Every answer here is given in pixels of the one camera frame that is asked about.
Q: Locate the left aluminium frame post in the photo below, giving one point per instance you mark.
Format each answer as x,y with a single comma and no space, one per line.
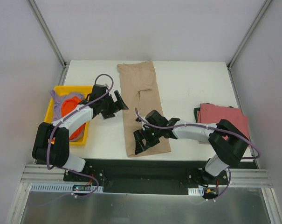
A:
47,33

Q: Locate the right white cable duct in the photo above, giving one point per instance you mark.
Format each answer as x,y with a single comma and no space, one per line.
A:
195,191

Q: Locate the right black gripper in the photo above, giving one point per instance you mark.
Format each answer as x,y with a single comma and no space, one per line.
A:
146,139

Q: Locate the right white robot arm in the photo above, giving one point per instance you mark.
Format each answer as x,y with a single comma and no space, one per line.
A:
228,143

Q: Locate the orange t shirt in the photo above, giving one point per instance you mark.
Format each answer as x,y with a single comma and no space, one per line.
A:
68,106

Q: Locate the white cable duct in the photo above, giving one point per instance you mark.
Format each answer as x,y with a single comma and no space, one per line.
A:
65,188
195,191

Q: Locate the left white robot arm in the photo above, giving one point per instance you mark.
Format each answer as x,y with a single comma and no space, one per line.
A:
51,144

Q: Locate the left white cable duct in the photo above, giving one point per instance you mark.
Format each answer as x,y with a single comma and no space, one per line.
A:
65,188

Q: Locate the folded red t shirt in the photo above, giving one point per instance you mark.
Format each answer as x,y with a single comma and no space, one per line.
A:
210,113

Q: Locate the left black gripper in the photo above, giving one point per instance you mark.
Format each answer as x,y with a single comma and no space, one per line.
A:
113,106

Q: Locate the aluminium frame post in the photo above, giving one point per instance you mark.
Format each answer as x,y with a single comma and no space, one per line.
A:
47,33
252,28

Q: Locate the lilac t shirt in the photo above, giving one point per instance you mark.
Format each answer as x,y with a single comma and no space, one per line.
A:
58,100

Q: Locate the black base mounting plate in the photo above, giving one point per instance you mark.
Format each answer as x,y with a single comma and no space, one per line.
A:
146,177

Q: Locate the right aluminium frame post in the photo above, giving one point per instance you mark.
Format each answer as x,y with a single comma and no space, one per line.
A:
252,28

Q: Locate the beige t shirt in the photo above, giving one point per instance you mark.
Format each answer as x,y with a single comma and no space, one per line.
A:
139,89

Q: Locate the dark green folded shirt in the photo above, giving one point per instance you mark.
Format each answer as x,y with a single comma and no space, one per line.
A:
196,111

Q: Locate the front aluminium rail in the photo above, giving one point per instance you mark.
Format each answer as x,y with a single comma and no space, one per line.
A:
250,178

